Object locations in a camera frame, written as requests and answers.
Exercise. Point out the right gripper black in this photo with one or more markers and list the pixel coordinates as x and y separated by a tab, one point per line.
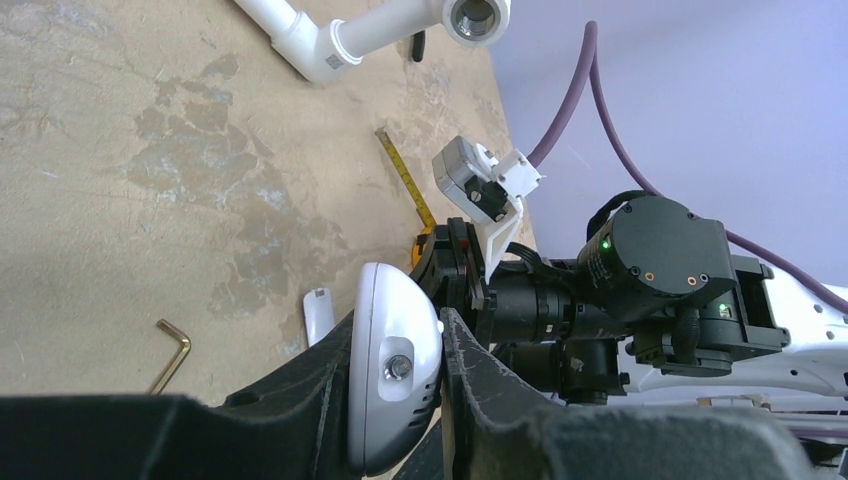
529	299

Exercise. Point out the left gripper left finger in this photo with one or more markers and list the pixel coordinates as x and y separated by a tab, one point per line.
290	424

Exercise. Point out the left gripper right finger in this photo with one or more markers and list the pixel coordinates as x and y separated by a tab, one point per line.
496	426

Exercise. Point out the white battery cover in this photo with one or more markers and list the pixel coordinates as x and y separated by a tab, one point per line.
319	319

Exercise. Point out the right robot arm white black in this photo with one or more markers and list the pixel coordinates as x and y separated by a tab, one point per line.
655	299

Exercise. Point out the yellow tape measure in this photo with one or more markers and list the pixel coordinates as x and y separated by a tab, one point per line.
421	207

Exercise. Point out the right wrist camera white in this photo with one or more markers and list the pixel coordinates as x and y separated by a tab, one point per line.
489	190

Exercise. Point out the white PVC pipe frame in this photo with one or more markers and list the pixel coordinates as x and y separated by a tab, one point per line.
322	54

